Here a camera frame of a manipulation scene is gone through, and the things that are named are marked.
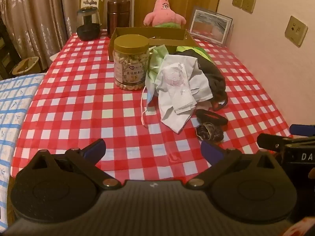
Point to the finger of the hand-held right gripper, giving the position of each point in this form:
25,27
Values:
273,141
302,129

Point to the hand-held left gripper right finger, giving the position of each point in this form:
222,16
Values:
211,150

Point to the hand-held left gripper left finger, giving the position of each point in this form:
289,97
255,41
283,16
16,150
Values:
94,148

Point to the dark scrunchie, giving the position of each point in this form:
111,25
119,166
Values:
209,132

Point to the black hair band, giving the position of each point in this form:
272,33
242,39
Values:
221,120

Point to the white cloth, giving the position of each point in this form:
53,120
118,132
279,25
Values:
201,88

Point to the black cloth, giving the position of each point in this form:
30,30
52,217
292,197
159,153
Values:
214,76

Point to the blue white face mask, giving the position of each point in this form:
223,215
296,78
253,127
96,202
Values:
150,98

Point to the light green cloth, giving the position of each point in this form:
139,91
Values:
155,61

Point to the brown cardboard box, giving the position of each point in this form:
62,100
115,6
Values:
128,32

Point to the red white checked tablecloth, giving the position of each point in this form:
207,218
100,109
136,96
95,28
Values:
73,103

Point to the nut jar with gold lid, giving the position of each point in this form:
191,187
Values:
130,73

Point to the blue patterned bed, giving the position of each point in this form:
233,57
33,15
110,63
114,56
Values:
12,108

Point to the yellow green garment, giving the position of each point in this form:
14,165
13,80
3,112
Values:
204,54

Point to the beige wastebasket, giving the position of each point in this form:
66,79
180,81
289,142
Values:
25,66

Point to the glass jar with dark base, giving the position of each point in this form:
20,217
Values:
88,32

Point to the black metal shelf rack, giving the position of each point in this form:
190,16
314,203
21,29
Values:
5,51

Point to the brown cylindrical canister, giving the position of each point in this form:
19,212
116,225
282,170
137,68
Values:
118,17

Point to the pink starfish plush toy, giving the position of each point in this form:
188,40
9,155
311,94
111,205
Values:
162,12

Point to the large beige wall socket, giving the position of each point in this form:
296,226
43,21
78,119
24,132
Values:
296,30

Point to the clear picture frame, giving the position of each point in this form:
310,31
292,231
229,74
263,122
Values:
209,25

